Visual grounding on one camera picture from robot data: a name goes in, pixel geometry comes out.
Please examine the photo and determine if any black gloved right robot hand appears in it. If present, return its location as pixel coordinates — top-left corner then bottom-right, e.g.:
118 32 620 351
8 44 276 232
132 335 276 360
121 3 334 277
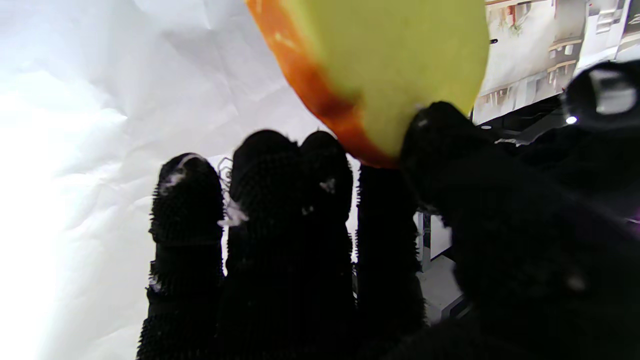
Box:
136 102 640 360

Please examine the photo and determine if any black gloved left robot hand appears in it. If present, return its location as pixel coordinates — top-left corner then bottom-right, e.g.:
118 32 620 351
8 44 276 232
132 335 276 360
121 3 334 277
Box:
562 60 640 132

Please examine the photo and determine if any yellow toy toast slice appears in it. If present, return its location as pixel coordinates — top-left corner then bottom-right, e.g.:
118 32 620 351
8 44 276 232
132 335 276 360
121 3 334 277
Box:
245 0 491 170

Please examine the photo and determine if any white paper backdrop sheet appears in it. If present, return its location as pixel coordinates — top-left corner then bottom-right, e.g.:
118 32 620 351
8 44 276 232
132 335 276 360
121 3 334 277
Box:
0 0 361 360

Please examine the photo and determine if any wooden wall shelf unit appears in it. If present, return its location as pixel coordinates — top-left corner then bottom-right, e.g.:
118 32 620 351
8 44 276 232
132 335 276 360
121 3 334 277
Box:
472 0 640 126

